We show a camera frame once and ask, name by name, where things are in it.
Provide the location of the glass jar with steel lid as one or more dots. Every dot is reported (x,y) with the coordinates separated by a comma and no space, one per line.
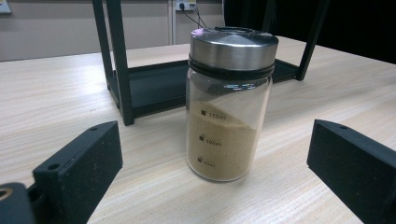
(224,140)

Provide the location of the white wall socket with plugs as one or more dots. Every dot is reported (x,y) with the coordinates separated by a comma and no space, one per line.
(186,3)

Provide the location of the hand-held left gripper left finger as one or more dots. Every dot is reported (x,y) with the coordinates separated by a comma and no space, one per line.
(77,174)

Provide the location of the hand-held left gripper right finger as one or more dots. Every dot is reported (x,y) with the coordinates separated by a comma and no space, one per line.
(358,168)

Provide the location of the black metal rack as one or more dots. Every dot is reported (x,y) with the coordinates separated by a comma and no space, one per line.
(120,62)

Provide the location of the dark curtain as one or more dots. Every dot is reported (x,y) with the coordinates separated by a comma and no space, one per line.
(358,25)

